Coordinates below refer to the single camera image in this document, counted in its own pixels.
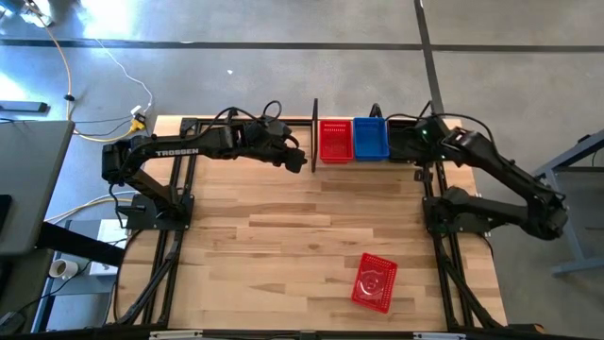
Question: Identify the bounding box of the black plastic basket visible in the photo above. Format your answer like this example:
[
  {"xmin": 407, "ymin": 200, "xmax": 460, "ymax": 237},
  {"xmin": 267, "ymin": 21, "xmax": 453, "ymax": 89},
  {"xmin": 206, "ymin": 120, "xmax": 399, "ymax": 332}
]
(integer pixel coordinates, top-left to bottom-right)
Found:
[{"xmin": 386, "ymin": 117, "xmax": 421, "ymax": 162}]

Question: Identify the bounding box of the red plastic basket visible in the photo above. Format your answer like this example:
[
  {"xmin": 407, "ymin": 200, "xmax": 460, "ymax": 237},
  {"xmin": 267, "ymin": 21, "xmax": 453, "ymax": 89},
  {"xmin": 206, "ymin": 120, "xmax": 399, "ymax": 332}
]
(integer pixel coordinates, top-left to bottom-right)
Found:
[
  {"xmin": 318, "ymin": 119, "xmax": 355, "ymax": 164},
  {"xmin": 350, "ymin": 252, "xmax": 398, "ymax": 315}
]

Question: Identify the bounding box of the blue plastic basket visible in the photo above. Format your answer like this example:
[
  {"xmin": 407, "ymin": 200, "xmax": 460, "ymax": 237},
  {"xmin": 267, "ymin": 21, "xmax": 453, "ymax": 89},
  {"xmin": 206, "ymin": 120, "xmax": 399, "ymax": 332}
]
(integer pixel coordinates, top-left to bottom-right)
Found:
[{"xmin": 352, "ymin": 116, "xmax": 391, "ymax": 162}]

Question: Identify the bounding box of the black metal divider rack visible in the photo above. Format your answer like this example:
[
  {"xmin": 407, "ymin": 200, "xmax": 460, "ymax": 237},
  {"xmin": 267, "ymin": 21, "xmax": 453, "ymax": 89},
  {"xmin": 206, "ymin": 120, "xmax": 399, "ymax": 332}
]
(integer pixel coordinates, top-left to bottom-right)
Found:
[{"xmin": 310, "ymin": 97, "xmax": 443, "ymax": 174}]

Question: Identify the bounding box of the yellow and white power plug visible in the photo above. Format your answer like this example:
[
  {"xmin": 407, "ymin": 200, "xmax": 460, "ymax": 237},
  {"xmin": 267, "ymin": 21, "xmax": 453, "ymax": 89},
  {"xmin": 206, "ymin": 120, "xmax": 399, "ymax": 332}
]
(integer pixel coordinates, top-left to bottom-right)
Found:
[{"xmin": 129, "ymin": 106, "xmax": 148, "ymax": 133}]

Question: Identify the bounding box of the blue metal table leg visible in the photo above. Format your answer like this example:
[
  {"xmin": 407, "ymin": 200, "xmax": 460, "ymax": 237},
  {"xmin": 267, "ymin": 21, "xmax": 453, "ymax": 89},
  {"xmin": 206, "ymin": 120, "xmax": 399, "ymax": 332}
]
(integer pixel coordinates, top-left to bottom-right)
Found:
[{"xmin": 523, "ymin": 129, "xmax": 604, "ymax": 278}]

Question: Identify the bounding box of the white box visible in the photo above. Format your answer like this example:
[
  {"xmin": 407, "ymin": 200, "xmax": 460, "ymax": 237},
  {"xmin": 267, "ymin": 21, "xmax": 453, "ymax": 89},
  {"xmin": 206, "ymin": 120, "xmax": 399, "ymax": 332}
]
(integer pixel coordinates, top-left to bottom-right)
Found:
[{"xmin": 89, "ymin": 219, "xmax": 128, "ymax": 278}]

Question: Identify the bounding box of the black desk leg bar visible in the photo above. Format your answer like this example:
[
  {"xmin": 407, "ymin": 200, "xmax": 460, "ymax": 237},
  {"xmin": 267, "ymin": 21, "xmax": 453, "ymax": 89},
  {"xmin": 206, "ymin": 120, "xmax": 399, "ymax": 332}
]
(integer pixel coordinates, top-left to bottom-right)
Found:
[{"xmin": 35, "ymin": 221, "xmax": 126, "ymax": 268}]

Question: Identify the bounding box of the white mug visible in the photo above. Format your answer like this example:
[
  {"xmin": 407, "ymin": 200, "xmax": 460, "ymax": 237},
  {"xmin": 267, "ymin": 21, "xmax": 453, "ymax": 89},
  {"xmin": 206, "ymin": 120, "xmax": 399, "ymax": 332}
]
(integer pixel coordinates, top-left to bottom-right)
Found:
[{"xmin": 48, "ymin": 258, "xmax": 80, "ymax": 280}]

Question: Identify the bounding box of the grey desk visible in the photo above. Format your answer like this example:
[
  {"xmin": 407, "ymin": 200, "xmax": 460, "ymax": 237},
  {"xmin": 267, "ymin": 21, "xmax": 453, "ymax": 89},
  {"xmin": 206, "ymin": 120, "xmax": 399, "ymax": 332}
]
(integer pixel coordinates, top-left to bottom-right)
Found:
[{"xmin": 0, "ymin": 120, "xmax": 76, "ymax": 259}]

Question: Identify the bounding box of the dark computer mouse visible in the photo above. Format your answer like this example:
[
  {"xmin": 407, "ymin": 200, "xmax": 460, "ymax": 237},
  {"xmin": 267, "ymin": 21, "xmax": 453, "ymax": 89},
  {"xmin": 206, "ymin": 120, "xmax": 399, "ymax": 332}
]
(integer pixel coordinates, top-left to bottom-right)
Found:
[{"xmin": 0, "ymin": 311, "xmax": 25, "ymax": 335}]

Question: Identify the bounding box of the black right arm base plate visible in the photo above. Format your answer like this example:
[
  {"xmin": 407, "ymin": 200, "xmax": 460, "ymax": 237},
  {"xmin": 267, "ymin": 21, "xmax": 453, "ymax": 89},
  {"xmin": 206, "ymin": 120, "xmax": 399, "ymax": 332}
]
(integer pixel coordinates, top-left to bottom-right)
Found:
[{"xmin": 423, "ymin": 207, "xmax": 493, "ymax": 236}]

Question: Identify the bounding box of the black aluminium table frame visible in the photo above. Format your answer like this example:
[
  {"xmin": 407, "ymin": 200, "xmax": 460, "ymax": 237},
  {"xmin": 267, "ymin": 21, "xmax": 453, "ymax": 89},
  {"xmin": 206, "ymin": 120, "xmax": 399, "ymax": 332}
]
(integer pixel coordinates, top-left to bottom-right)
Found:
[{"xmin": 106, "ymin": 115, "xmax": 509, "ymax": 340}]

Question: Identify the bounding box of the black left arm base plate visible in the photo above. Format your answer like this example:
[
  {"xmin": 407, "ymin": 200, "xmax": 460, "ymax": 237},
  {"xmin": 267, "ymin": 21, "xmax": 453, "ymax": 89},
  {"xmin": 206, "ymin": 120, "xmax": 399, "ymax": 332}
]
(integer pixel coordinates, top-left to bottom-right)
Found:
[{"xmin": 123, "ymin": 192, "xmax": 195, "ymax": 231}]

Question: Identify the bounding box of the white floor cable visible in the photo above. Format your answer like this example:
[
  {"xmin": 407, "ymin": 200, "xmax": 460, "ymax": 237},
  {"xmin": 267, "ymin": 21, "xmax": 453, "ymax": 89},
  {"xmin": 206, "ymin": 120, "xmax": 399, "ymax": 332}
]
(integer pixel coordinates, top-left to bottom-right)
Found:
[{"xmin": 93, "ymin": 38, "xmax": 155, "ymax": 114}]

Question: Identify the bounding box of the white edge bracket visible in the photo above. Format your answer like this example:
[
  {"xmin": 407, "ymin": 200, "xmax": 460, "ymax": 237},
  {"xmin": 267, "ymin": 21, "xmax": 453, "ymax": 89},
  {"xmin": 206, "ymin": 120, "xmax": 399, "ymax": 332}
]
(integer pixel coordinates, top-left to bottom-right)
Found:
[
  {"xmin": 412, "ymin": 331, "xmax": 467, "ymax": 340},
  {"xmin": 148, "ymin": 330, "xmax": 204, "ymax": 340}
]

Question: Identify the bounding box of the pale yellow cable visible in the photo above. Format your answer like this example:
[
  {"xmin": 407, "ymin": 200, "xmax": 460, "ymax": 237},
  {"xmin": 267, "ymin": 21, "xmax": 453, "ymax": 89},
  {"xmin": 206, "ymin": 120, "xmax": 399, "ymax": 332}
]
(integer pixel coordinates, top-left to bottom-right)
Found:
[{"xmin": 44, "ymin": 195, "xmax": 136, "ymax": 224}]

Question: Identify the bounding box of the yellow floor cable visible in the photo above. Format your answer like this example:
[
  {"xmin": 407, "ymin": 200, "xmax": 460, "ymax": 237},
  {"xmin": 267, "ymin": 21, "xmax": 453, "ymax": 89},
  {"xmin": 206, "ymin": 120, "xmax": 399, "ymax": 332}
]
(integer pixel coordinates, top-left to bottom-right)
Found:
[{"xmin": 25, "ymin": 2, "xmax": 143, "ymax": 144}]

